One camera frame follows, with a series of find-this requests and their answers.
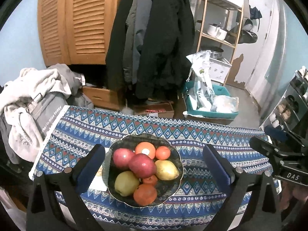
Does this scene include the yellow pear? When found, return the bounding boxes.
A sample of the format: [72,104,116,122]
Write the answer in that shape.
[155,160,180,181]

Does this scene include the yellow green apple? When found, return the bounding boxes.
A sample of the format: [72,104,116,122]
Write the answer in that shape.
[114,171,140,197]

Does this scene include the large orange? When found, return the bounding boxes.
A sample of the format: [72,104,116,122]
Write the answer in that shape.
[133,184,157,207]

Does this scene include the orange fruit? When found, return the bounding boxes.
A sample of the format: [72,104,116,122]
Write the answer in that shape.
[135,142,156,160]

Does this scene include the big dark red apple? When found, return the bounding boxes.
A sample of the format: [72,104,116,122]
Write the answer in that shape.
[129,153,157,179]

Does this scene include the small red apple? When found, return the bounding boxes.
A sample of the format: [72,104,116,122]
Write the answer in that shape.
[113,148,135,171]

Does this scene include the person's right hand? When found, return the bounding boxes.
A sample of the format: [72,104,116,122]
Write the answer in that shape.
[279,182,308,211]

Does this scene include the grey shoe rack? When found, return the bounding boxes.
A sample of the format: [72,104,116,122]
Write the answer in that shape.
[260,66,307,135]

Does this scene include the clear plastic bag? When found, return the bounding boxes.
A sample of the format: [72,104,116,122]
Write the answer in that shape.
[211,95,239,114]

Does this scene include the dark glass fruit bowl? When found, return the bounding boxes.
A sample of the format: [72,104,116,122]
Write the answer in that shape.
[102,134,184,208]

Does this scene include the teal plastic bin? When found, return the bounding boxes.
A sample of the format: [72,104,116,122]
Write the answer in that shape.
[183,81,239,121]

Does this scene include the white printed plastic bag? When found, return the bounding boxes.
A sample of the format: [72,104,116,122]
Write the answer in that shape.
[186,50,215,112]

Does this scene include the white patterned box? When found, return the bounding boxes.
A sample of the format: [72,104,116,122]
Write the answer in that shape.
[209,58,232,84]

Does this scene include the cardboard box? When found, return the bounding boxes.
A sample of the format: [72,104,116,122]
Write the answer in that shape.
[133,102,174,118]

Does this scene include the white grey clothes pile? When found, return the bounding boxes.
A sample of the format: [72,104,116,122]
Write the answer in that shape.
[1,64,94,164]

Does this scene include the wooden shelf rack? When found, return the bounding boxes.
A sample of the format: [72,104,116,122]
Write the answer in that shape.
[195,0,244,85]

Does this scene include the white cooking pot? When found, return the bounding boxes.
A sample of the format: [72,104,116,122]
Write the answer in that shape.
[207,23,228,41]

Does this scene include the wooden drawer box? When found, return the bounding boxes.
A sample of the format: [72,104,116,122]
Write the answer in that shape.
[82,86,124,111]

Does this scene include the dark hanging coats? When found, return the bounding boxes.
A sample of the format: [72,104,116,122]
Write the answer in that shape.
[105,0,195,103]

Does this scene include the wooden louvered wardrobe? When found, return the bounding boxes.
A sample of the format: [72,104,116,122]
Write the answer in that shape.
[36,0,131,67]

